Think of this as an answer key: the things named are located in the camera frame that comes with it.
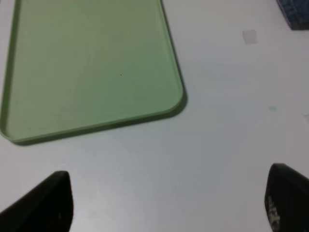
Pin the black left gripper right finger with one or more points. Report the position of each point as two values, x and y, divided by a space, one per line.
287 199

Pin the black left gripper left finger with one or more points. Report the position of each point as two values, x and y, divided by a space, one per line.
46 208

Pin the blue children's denim shorts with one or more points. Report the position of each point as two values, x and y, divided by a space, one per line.
296 13

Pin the light green plastic tray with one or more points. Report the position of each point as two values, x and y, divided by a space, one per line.
76 66

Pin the clear tape piece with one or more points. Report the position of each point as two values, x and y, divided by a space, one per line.
250 36

